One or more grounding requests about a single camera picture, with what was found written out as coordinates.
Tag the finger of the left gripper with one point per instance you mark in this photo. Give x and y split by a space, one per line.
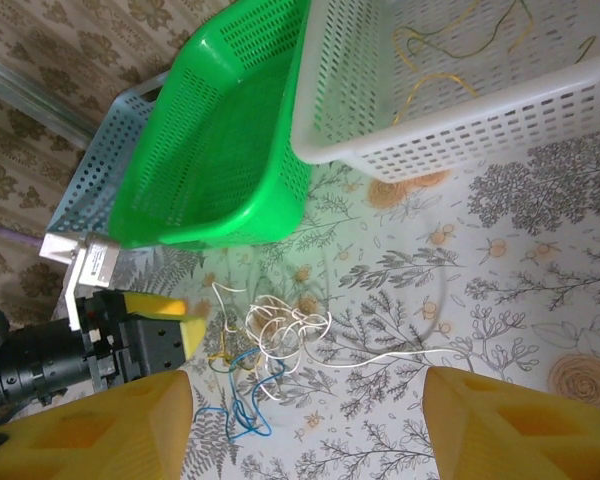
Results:
155 306
194 334

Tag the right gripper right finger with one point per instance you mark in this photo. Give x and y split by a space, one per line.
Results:
505 430

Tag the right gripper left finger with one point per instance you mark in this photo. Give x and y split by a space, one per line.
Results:
105 425

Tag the floral tablecloth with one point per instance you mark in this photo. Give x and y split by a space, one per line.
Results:
480 280

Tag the blue plastic basket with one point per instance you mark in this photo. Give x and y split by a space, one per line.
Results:
95 165

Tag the green plastic basket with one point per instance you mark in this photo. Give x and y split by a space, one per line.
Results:
215 140

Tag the white plastic basket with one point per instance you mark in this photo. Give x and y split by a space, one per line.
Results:
480 125

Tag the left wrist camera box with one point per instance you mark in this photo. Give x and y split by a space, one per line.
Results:
97 260

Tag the aluminium frame post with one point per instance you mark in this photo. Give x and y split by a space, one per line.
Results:
30 92

